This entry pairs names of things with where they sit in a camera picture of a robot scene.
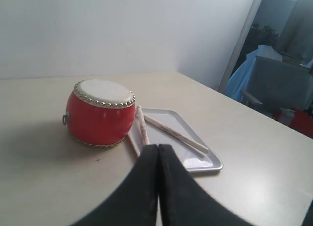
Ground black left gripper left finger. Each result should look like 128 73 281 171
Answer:
74 144 158 226

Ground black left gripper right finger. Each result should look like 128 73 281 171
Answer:
158 144 251 226

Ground scuffed white wooden drumstick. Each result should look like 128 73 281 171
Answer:
136 106 150 145

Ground small red drum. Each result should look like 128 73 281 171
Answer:
62 79 135 147

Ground white rectangular plastic tray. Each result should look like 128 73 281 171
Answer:
142 108 223 173

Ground blue plastic sheet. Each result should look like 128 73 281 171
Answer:
224 45 283 102

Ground red object in background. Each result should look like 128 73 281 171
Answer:
273 109 313 138

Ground grey cardboard box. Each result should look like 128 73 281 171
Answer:
240 56 313 114

